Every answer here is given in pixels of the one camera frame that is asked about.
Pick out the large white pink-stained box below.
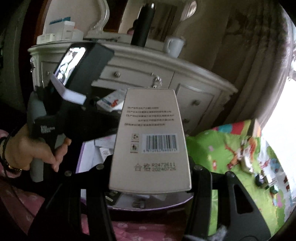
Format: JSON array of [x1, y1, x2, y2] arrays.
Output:
[[50, 74, 86, 105]]

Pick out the beige tall carton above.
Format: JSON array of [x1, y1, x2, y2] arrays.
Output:
[[109, 88, 192, 195]]

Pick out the white mug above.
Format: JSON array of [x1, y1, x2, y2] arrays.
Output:
[[163, 36, 185, 58]]

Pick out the colourful cartoon play mat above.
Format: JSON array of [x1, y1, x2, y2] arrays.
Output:
[[186, 119, 295, 235]]

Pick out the sheer patterned curtain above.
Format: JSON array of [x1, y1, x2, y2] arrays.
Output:
[[211, 1, 295, 126]]

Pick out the white boxes on dresser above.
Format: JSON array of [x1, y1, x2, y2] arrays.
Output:
[[36, 17, 84, 45]]

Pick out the black bottle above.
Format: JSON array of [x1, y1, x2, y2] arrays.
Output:
[[130, 3, 156, 47]]

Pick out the white dresser cabinet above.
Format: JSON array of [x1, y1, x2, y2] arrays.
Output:
[[28, 39, 239, 137]]

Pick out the person's left hand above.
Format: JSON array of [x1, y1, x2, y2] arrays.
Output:
[[1, 125, 71, 172]]

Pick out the white box blue red print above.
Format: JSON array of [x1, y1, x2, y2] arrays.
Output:
[[96, 89, 127, 113]]

